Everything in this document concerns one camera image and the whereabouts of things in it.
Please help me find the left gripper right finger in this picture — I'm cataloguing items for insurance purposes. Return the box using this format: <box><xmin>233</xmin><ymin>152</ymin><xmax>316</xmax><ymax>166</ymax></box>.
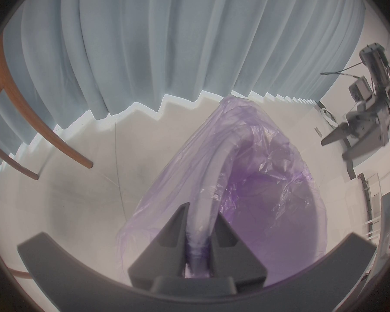
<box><xmin>211</xmin><ymin>211</ymin><xmax>268</xmax><ymax>287</ymax></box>

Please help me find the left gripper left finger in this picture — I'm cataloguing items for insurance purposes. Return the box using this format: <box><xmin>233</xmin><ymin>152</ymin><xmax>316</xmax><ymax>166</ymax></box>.
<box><xmin>128</xmin><ymin>203</ymin><xmax>189</xmax><ymax>289</ymax></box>

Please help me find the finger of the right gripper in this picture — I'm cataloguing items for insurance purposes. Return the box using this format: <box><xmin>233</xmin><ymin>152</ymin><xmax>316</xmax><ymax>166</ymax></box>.
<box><xmin>342</xmin><ymin>131</ymin><xmax>389</xmax><ymax>162</ymax></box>
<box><xmin>321</xmin><ymin>122</ymin><xmax>358</xmax><ymax>147</ymax></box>

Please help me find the purple plastic bag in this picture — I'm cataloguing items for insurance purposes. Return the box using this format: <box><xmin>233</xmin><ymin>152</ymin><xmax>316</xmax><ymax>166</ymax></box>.
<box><xmin>116</xmin><ymin>95</ymin><xmax>329</xmax><ymax>287</ymax></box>

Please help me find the pale blue curtain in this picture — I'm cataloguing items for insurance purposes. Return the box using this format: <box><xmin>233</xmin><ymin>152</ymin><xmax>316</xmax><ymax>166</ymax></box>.
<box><xmin>0</xmin><ymin>0</ymin><xmax>368</xmax><ymax>188</ymax></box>

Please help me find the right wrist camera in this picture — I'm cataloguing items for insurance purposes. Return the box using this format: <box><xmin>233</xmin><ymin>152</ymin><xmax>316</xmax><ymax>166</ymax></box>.
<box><xmin>349</xmin><ymin>78</ymin><xmax>374</xmax><ymax>102</ymax></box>

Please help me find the black cable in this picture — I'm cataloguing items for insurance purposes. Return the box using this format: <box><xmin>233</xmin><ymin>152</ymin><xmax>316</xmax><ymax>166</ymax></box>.
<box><xmin>320</xmin><ymin>61</ymin><xmax>367</xmax><ymax>78</ymax></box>

